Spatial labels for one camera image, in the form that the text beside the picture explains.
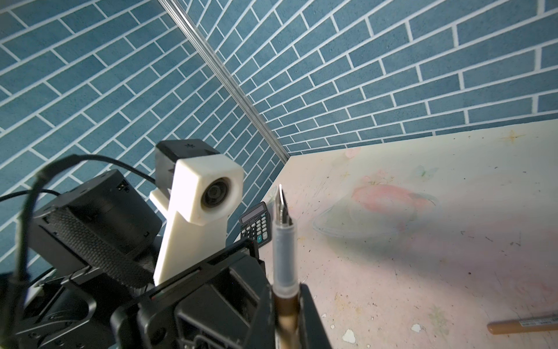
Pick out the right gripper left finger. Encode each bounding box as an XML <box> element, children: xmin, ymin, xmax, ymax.
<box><xmin>243</xmin><ymin>285</ymin><xmax>276</xmax><ymax>349</ymax></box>

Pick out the tan pen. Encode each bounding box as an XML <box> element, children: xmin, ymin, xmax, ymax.
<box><xmin>487</xmin><ymin>315</ymin><xmax>557</xmax><ymax>335</ymax></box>
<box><xmin>272</xmin><ymin>186</ymin><xmax>300</xmax><ymax>348</ymax></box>

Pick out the black desk calculator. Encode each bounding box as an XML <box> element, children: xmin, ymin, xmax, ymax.
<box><xmin>239</xmin><ymin>202</ymin><xmax>272</xmax><ymax>248</ymax></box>

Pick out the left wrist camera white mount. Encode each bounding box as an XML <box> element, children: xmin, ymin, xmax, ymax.
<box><xmin>150</xmin><ymin>139</ymin><xmax>244</xmax><ymax>286</ymax></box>

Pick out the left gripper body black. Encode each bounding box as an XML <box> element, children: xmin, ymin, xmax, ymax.
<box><xmin>110</xmin><ymin>238</ymin><xmax>269</xmax><ymax>348</ymax></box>

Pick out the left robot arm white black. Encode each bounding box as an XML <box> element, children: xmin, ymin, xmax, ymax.
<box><xmin>1</xmin><ymin>154</ymin><xmax>276</xmax><ymax>348</ymax></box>

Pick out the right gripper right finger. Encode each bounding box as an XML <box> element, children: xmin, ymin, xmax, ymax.
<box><xmin>299</xmin><ymin>284</ymin><xmax>332</xmax><ymax>349</ymax></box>

